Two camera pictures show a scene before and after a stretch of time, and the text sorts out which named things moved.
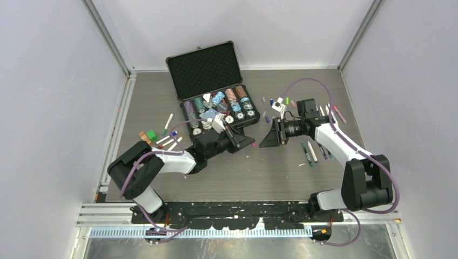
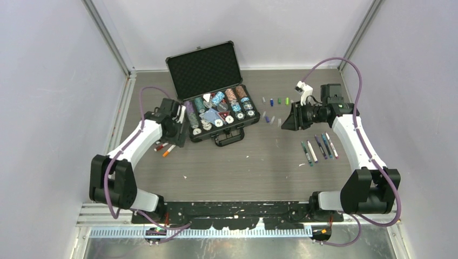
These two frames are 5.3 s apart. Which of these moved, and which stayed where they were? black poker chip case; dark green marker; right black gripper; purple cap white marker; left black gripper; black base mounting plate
Moved: right black gripper; left black gripper
Stayed: purple cap white marker; black poker chip case; black base mounting plate; dark green marker
